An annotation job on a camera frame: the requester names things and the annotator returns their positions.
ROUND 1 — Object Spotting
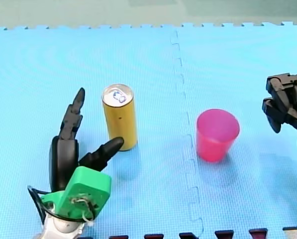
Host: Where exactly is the yellow drink can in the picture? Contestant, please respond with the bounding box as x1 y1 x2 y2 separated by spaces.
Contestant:
101 84 138 152

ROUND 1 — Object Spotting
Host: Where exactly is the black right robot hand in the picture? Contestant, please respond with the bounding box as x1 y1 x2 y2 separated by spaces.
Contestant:
262 72 297 133

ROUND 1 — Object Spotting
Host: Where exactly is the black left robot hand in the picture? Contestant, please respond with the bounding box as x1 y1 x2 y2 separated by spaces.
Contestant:
49 87 125 192

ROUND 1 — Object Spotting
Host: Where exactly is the pink plastic cup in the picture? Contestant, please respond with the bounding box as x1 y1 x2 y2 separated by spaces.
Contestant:
196 108 240 163

